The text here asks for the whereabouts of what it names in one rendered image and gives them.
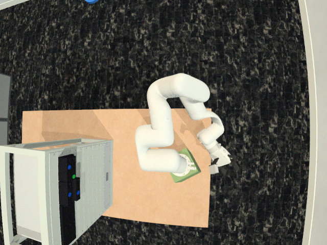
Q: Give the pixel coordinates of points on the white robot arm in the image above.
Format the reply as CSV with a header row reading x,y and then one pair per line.
x,y
192,93

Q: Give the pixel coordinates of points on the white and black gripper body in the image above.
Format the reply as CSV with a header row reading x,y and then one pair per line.
x,y
222,154

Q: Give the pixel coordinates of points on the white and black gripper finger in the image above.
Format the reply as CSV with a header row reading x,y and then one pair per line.
x,y
233,162
222,170

